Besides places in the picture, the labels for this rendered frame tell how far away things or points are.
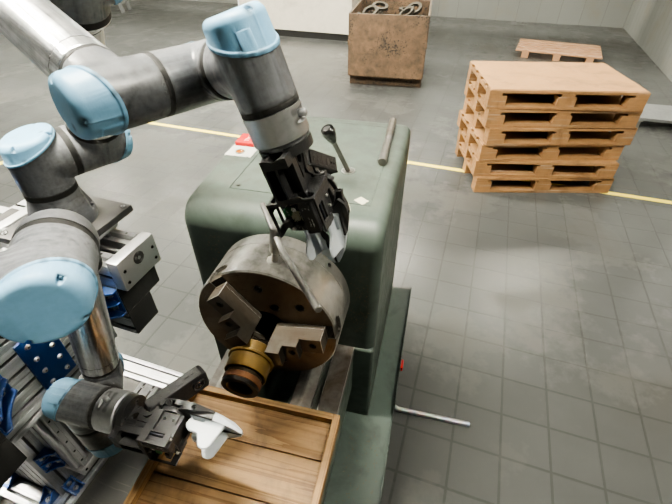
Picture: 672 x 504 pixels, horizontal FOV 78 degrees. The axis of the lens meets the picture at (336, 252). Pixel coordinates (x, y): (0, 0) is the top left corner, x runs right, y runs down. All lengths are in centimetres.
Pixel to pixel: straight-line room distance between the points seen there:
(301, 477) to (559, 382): 166
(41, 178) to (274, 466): 81
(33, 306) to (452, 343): 199
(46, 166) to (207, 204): 36
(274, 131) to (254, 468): 70
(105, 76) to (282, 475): 77
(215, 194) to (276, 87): 55
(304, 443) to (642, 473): 162
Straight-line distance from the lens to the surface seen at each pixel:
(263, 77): 50
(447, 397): 213
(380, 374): 149
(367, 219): 90
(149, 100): 54
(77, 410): 89
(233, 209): 98
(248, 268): 82
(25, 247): 69
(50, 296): 65
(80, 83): 53
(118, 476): 185
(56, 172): 115
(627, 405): 245
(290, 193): 54
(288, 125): 51
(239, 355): 83
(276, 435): 100
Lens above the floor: 177
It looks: 40 degrees down
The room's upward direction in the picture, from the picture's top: straight up
